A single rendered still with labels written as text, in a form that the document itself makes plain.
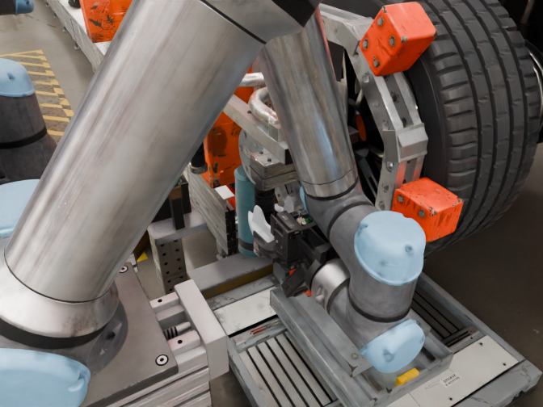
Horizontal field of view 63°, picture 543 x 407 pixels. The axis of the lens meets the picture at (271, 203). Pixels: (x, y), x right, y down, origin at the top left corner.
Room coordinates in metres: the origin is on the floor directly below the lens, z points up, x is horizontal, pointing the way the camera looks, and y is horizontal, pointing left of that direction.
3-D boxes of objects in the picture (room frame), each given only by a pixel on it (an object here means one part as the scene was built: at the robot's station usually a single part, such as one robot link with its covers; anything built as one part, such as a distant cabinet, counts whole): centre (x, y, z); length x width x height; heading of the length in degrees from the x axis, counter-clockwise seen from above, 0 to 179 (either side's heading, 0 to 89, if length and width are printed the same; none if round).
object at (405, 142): (0.90, -0.11, 0.85); 0.54 x 0.07 x 0.54; 29
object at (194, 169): (0.93, 0.18, 0.83); 0.04 x 0.04 x 0.16
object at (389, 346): (0.37, -0.13, 0.85); 0.11 x 0.08 x 0.09; 29
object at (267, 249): (0.55, 0.00, 0.83); 0.09 x 0.05 x 0.02; 39
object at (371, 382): (0.96, -0.27, 0.13); 0.50 x 0.36 x 0.10; 29
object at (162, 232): (1.25, 0.38, 0.44); 0.43 x 0.17 x 0.03; 29
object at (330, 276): (0.44, -0.09, 0.85); 0.08 x 0.05 x 0.08; 119
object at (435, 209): (0.63, -0.27, 0.85); 0.09 x 0.08 x 0.07; 29
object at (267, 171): (0.65, -0.01, 0.93); 0.09 x 0.05 x 0.05; 119
